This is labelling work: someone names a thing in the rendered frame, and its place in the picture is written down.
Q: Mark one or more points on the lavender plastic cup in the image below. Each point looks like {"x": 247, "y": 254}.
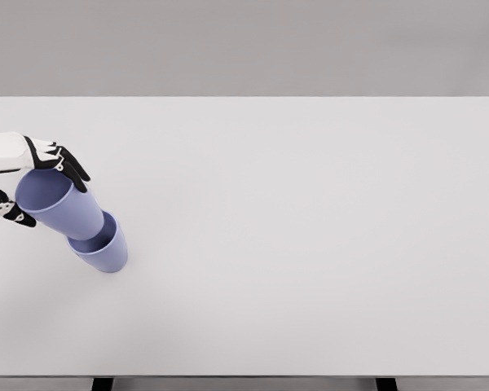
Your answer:
{"x": 65, "y": 212}
{"x": 110, "y": 252}

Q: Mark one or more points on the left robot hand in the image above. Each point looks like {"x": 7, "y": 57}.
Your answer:
{"x": 8, "y": 152}

